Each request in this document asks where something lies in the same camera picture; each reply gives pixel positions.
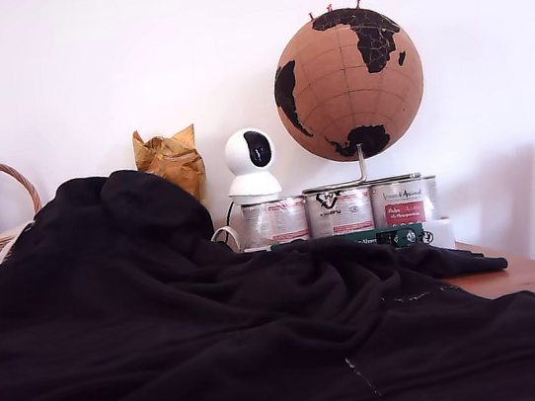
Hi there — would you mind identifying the crumpled golden paper bag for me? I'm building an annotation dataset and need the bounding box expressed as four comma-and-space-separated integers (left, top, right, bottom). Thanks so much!
131, 121, 212, 215

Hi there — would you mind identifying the black hoodie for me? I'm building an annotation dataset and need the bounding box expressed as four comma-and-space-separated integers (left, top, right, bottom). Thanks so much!
0, 111, 535, 401

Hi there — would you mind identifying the silver tin with red label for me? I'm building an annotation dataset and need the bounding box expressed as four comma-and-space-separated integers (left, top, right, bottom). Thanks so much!
238, 194, 313, 252
368, 174, 444, 233

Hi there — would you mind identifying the silver tin with black logo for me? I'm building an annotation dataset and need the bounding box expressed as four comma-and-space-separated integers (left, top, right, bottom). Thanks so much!
302, 183, 378, 241

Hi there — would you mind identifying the cork globe with black continents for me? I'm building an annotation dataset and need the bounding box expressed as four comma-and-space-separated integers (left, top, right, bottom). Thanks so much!
263, 0, 437, 172

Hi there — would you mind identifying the metal globe stand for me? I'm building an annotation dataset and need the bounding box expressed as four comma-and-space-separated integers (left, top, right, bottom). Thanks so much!
296, 135, 422, 197

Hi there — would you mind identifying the dark green flat box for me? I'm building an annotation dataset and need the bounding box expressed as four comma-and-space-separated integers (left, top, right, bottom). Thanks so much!
268, 220, 427, 267

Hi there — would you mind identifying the white hoodie drawstring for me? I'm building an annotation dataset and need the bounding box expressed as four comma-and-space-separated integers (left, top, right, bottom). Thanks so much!
0, 220, 41, 267

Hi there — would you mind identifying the white cable loop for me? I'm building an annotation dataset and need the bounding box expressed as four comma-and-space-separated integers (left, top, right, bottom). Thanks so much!
207, 223, 246, 259

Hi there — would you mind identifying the thin black cable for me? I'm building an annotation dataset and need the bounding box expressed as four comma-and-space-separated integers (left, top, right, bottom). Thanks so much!
223, 200, 239, 228

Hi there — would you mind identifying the white dome security camera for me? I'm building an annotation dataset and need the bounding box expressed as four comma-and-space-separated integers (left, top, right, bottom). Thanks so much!
217, 122, 285, 210

